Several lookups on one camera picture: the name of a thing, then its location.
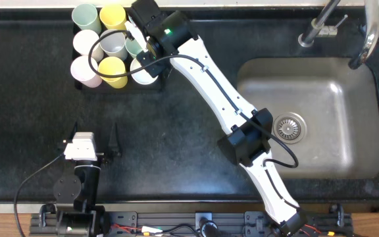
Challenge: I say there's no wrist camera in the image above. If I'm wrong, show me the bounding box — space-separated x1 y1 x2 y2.
124 20 149 52
63 131 99 161

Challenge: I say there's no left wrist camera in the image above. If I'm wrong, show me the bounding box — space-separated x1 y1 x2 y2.
63 131 99 161

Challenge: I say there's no green cup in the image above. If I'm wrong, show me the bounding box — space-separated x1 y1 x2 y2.
124 38 144 59
71 3 102 34

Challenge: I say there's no white cup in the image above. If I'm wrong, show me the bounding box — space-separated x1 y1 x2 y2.
72 29 105 63
130 58 159 86

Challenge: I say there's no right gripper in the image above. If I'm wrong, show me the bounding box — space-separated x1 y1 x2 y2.
136 49 171 79

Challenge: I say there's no pink cup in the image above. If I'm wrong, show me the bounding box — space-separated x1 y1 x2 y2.
70 55 103 89

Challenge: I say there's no grey cup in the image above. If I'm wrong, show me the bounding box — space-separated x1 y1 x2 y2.
99 28 128 62

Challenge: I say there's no black cable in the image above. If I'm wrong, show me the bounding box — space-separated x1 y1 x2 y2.
13 153 66 237
88 29 299 169

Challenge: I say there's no yellow cup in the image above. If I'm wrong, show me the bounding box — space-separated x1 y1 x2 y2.
97 56 128 90
99 3 128 32

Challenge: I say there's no black tray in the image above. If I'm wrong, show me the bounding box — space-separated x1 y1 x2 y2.
72 19 164 93

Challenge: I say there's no steel sink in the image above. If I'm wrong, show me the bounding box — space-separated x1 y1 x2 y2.
236 57 379 180

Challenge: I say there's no mounting rail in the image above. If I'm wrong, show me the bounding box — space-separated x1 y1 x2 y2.
30 203 355 237

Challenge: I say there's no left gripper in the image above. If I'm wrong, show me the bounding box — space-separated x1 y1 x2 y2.
67 121 123 164

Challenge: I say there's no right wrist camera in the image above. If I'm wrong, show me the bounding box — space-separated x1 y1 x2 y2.
124 20 149 52

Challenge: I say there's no steel tap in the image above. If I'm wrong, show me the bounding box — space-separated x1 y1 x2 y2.
297 0 379 70

